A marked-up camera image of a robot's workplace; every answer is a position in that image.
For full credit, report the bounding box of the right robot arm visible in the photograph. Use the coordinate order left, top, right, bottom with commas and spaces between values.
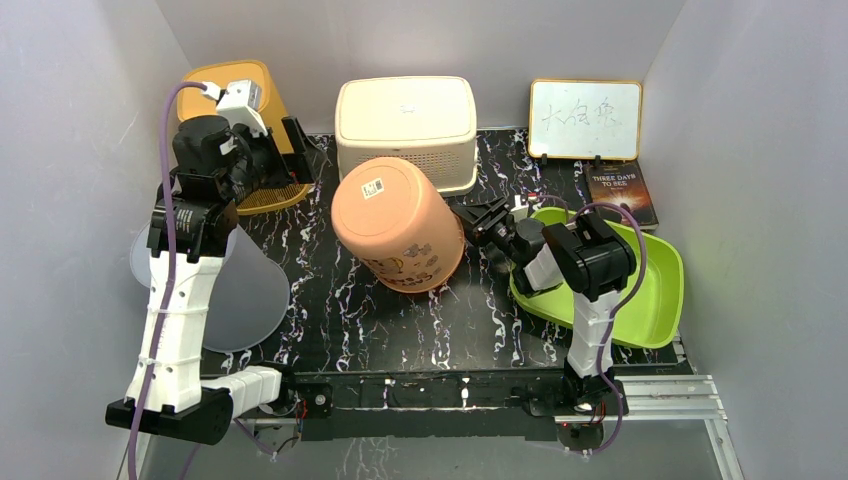
452, 199, 645, 414

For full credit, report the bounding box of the cream perforated basket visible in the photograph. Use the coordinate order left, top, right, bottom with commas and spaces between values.
334, 76, 479, 197

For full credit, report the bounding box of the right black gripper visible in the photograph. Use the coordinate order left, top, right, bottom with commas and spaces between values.
450, 197, 524, 266

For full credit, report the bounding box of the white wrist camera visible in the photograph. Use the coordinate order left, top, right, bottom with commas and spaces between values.
510, 193, 540, 223
201, 79, 268, 138

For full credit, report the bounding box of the orange mesh basket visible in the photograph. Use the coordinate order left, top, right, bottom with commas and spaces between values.
176, 60, 313, 216

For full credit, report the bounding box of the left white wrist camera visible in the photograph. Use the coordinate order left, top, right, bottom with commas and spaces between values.
201, 79, 268, 138

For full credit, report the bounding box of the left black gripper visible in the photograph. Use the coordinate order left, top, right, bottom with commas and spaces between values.
220, 117, 326, 205

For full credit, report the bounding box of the green plastic tray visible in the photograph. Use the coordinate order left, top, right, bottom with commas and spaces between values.
510, 233, 684, 349

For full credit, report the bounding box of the aluminium rail frame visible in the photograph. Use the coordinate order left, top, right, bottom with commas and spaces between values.
214, 372, 741, 479

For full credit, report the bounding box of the grey and tan bucket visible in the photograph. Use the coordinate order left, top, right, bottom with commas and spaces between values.
129, 221, 291, 354

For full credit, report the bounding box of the dark book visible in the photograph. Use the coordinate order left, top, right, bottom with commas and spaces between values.
584, 160, 659, 232

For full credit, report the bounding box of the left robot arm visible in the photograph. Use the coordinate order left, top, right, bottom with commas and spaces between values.
105, 115, 316, 445

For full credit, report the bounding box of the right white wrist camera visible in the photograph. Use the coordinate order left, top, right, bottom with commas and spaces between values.
510, 193, 540, 223

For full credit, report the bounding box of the orange paper bucket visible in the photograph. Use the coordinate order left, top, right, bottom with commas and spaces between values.
331, 157, 465, 294

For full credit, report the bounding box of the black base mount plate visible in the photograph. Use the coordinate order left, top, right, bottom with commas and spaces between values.
241, 367, 629, 444

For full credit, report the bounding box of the small whiteboard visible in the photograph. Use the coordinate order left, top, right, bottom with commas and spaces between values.
527, 79, 643, 161

